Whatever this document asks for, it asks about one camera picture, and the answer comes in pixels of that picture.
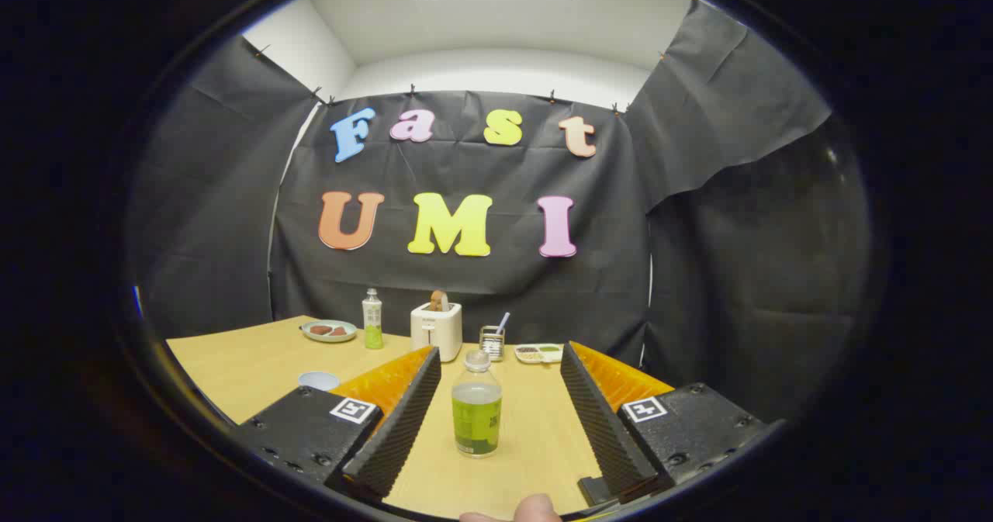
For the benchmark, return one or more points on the white toaster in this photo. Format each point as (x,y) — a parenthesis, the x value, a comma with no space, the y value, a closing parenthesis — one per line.
(436,330)

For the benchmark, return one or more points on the clear green label juice bottle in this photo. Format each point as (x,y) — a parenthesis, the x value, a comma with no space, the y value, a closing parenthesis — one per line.
(476,421)

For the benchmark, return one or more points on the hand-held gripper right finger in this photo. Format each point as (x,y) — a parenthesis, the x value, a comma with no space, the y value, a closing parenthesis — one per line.
(601,421)

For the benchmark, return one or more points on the metal mesh utensil holder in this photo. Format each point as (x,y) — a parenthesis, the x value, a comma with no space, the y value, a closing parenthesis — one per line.
(492,345)

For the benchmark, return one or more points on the brown bread slice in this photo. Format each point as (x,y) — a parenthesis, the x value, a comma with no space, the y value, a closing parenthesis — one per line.
(439,300)

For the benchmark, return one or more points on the grey plate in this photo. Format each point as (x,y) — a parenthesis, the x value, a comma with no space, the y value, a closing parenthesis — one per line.
(326,337)

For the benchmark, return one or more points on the wooden table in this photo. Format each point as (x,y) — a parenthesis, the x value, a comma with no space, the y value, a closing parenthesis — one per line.
(248,363)

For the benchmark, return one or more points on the white cup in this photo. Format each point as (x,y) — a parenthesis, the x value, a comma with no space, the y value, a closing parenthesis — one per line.
(318,381)

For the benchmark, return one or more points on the pale blue utensil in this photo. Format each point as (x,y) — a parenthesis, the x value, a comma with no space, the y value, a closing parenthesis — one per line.
(503,322)

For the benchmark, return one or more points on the white divided food tray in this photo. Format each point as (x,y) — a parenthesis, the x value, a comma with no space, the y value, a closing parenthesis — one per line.
(538,354)

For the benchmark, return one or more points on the slim green drink bottle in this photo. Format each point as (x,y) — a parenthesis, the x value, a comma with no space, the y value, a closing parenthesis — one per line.
(373,328)

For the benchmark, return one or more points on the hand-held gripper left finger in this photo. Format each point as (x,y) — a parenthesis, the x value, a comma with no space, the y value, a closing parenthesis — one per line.
(396,429)

